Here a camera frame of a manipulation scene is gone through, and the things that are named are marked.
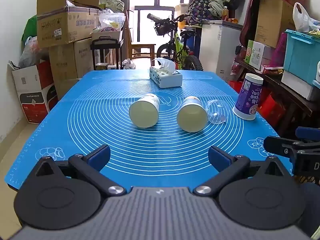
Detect maroon bag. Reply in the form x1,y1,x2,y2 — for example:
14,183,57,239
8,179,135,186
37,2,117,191
239,0,266,47

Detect white paper cup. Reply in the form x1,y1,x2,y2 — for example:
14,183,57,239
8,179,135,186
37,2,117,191
176,96,209,133
129,93,160,128

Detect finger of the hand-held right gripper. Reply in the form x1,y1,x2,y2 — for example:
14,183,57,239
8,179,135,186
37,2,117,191
295,127,320,141
263,135,304,157

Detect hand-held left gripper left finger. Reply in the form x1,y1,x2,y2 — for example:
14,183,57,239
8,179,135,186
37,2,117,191
34,144,127,197

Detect small white plastic bag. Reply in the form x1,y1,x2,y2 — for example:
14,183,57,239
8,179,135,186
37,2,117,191
121,58,136,70

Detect black trolley cart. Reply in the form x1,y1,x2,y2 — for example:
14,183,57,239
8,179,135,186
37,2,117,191
90,37,124,71

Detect light blue storage bin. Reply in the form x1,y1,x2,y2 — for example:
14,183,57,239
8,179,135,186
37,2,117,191
283,29,320,85

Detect large open cardboard box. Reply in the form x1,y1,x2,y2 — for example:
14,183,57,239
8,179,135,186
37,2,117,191
36,0,102,49

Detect red gift bags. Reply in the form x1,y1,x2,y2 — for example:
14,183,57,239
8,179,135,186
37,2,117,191
228,80,286,127

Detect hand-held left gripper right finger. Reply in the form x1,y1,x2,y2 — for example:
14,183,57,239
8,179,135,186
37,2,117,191
194,145,292,196

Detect white storage box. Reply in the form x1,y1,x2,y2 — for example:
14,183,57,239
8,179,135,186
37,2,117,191
281,70,320,102

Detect grey plastic bag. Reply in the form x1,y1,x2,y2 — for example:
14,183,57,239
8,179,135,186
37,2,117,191
18,36,48,68

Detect floral fabric bag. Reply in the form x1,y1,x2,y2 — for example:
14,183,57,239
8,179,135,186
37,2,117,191
187,0,218,27

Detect green and black bicycle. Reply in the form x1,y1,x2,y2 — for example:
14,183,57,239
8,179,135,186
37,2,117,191
147,13,204,71

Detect white tissue box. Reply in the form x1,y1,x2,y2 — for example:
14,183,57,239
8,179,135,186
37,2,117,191
149,57,183,88

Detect tall brown cardboard box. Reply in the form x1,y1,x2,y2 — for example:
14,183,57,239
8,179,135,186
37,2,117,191
254,0,297,49

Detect purple printed paper cup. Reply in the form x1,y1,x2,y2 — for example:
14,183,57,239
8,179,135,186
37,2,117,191
232,73,264,120

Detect green and white carton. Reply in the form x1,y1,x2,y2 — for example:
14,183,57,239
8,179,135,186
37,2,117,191
244,40,275,71

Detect wooden chair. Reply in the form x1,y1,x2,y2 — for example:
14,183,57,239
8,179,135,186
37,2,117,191
124,9,156,67

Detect dark wooden side table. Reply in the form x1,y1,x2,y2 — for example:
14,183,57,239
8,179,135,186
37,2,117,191
234,59,320,137

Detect clear plastic bags pile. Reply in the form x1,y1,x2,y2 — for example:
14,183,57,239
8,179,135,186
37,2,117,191
98,8,126,33

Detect clear plastic cup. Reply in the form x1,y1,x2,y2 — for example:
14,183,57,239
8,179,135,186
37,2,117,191
205,99,231,125

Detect white and red cardboard box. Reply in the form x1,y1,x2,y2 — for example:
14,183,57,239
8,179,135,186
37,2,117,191
11,60,59,125

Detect white chest freezer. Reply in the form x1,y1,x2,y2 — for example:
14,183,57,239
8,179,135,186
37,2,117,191
199,20,244,82

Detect blue silicone mat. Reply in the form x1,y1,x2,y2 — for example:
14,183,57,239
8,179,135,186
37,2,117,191
5,69,294,191

